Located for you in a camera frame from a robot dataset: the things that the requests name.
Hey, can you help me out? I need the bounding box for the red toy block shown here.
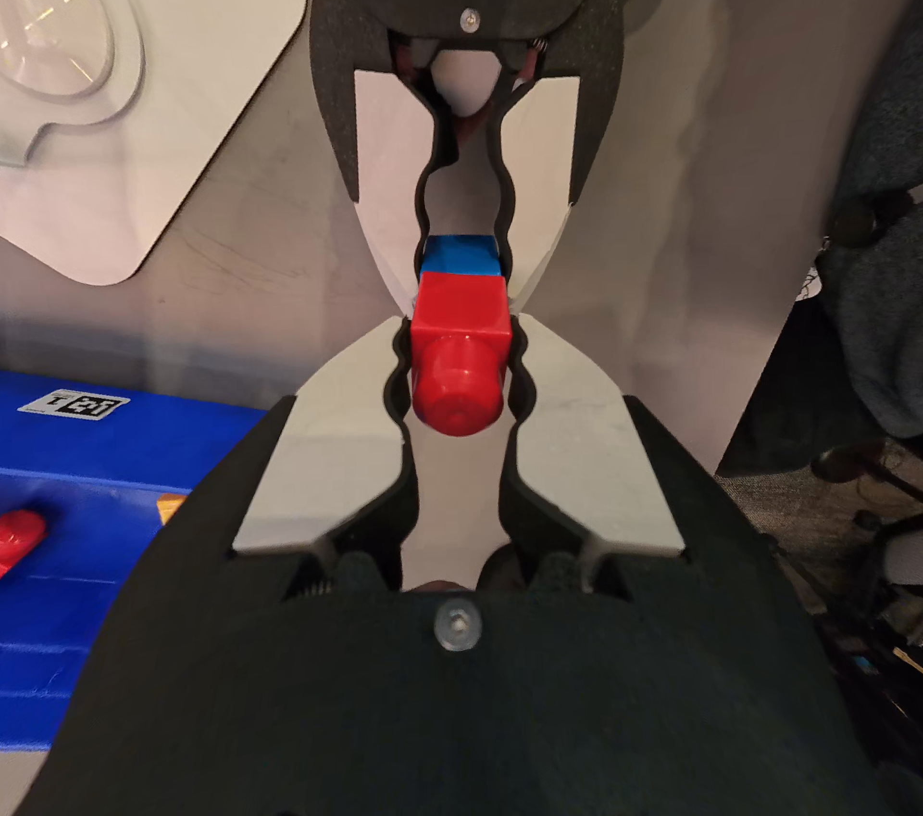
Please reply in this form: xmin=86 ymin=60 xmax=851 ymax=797
xmin=410 ymin=273 xmax=513 ymax=438

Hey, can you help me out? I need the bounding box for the blue toy block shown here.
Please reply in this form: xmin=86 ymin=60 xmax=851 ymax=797
xmin=418 ymin=233 xmax=503 ymax=277

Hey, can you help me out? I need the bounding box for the blue plastic bin with tag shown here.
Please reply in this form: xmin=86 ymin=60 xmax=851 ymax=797
xmin=0 ymin=369 xmax=269 ymax=752

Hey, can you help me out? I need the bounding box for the person's torso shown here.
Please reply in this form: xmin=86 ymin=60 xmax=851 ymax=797
xmin=815 ymin=37 xmax=923 ymax=435

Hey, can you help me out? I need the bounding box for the grey desk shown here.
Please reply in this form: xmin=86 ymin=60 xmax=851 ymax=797
xmin=0 ymin=0 xmax=910 ymax=593

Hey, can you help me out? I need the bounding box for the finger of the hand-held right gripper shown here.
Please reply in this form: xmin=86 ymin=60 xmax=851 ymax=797
xmin=353 ymin=69 xmax=462 ymax=314
xmin=490 ymin=73 xmax=582 ymax=314

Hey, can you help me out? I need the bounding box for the wooden book stand white base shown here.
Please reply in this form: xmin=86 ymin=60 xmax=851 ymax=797
xmin=0 ymin=0 xmax=307 ymax=287

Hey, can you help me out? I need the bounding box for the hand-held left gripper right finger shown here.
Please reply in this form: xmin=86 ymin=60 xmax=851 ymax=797
xmin=499 ymin=314 xmax=686 ymax=592

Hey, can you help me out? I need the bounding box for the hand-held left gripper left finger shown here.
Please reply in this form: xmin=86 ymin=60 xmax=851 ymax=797
xmin=232 ymin=317 xmax=419 ymax=592

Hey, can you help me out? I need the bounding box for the pile of toy blocks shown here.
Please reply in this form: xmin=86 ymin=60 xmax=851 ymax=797
xmin=0 ymin=493 xmax=187 ymax=579

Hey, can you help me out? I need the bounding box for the black chair wheel base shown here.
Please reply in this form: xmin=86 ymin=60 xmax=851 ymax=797
xmin=811 ymin=437 xmax=923 ymax=673

